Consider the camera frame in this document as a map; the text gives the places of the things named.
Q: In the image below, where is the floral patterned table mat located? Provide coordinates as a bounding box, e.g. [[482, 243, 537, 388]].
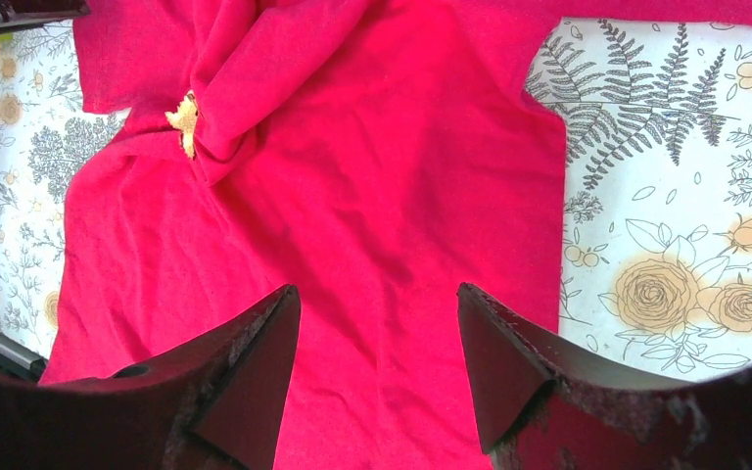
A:
[[0, 18, 752, 380]]

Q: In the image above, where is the orange glitter brooch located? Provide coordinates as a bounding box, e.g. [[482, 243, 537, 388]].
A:
[[164, 90, 199, 160]]

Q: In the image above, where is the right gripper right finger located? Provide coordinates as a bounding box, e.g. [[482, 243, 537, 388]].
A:
[[458, 284, 752, 469]]

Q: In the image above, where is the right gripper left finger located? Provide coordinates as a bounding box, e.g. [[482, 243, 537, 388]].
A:
[[0, 285, 301, 469]]

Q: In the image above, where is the red t-shirt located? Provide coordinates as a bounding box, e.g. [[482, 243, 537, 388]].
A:
[[42, 0, 752, 469]]

